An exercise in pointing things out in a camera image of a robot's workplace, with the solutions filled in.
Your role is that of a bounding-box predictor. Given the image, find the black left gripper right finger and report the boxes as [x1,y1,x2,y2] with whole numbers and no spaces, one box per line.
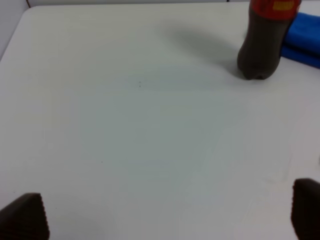
[291,178,320,240]

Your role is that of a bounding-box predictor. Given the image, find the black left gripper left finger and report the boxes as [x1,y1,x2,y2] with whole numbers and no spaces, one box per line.
[0,192,50,240]

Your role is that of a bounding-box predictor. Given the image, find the cola bottle yellow cap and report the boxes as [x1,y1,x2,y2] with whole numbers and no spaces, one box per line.
[237,0,301,80]

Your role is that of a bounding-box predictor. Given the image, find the folded blue towel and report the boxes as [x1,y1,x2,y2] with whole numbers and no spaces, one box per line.
[281,12,320,69]

